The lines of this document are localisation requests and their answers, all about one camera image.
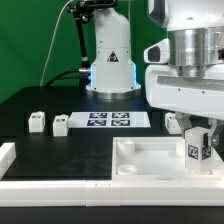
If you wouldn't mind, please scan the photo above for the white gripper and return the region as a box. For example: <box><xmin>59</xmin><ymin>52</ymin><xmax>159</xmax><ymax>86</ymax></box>
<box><xmin>145</xmin><ymin>64</ymin><xmax>224</xmax><ymax>147</ymax></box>

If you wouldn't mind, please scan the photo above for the white square table top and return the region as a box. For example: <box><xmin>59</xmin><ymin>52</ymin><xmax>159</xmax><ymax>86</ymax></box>
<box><xmin>112</xmin><ymin>137</ymin><xmax>224</xmax><ymax>181</ymax></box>

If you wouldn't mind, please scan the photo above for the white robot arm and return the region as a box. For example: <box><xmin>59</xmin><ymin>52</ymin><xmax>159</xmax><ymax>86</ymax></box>
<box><xmin>86</xmin><ymin>0</ymin><xmax>224</xmax><ymax>146</ymax></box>

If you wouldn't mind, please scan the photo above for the white marker tag sheet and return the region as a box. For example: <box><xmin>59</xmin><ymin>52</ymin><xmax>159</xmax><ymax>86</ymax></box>
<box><xmin>68</xmin><ymin>111</ymin><xmax>151</xmax><ymax>128</ymax></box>

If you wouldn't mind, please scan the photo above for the white U-shaped fence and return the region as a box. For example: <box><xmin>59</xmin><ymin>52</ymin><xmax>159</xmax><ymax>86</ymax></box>
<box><xmin>0</xmin><ymin>143</ymin><xmax>224</xmax><ymax>207</ymax></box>

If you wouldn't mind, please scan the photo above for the black cable bundle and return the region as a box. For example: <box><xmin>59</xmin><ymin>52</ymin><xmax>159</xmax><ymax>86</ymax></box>
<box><xmin>44</xmin><ymin>69</ymin><xmax>89</xmax><ymax>88</ymax></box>

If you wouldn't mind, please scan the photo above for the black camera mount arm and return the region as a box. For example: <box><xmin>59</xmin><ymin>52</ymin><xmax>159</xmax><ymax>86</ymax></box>
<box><xmin>65</xmin><ymin>0</ymin><xmax>100</xmax><ymax>71</ymax></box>

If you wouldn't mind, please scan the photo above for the grey cable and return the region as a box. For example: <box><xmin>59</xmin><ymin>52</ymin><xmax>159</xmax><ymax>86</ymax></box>
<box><xmin>39</xmin><ymin>0</ymin><xmax>75</xmax><ymax>87</ymax></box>

